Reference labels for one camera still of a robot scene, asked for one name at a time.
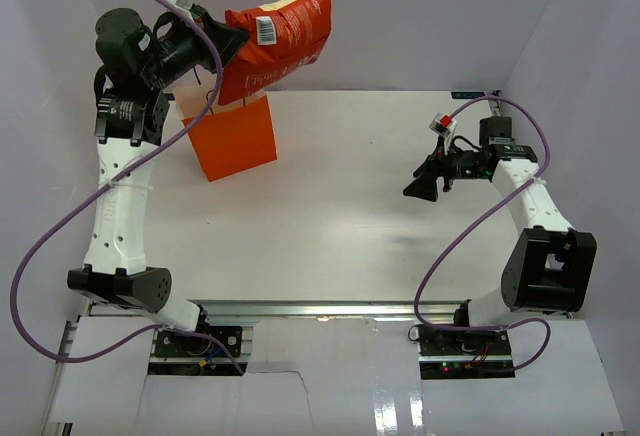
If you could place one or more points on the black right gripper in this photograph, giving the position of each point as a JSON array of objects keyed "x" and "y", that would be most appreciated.
[{"x": 425, "y": 186}]

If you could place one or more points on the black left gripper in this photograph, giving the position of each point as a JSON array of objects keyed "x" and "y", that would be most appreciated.
[{"x": 200, "y": 36}]

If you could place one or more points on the large red chips bag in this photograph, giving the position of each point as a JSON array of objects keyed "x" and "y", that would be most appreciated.
[{"x": 283, "y": 36}]

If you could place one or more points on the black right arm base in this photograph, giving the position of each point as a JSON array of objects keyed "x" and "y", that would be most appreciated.
[{"x": 473, "y": 346}]

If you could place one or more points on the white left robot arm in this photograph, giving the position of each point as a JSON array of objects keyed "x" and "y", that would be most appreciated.
[{"x": 129, "y": 126}]

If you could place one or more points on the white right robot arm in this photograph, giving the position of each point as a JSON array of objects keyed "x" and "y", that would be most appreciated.
[{"x": 549, "y": 268}]

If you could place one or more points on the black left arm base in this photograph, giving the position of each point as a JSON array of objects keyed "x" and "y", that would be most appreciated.
[{"x": 169, "y": 344}]

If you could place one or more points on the orange paper bag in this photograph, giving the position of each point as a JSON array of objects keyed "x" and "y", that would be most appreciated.
[{"x": 236, "y": 137}]

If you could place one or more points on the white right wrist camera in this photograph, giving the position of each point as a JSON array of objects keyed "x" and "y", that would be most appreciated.
[{"x": 443, "y": 125}]

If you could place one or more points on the aluminium table edge rail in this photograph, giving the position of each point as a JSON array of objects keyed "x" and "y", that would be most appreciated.
[{"x": 496, "y": 104}]

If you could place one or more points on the front aluminium rail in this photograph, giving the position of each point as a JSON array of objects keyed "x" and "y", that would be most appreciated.
[{"x": 434, "y": 311}]

